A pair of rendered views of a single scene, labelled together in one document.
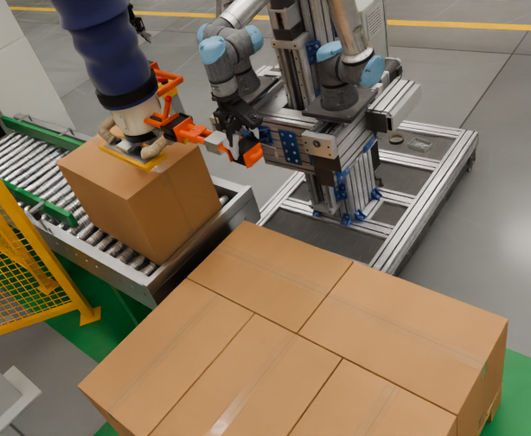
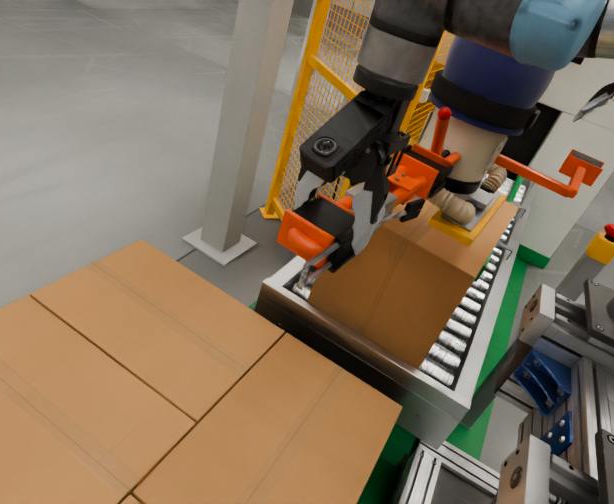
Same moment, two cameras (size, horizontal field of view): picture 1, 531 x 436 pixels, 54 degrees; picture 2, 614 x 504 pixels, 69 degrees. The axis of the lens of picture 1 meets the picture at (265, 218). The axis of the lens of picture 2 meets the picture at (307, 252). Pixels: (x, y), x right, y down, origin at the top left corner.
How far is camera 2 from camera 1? 134 cm
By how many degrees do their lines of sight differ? 47
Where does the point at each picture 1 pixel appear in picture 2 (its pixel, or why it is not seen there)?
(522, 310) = not seen: outside the picture
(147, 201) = not seen: hidden behind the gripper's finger
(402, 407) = not seen: outside the picture
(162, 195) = (376, 253)
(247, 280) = (268, 411)
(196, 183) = (421, 304)
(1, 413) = (205, 240)
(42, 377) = (241, 264)
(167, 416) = (52, 315)
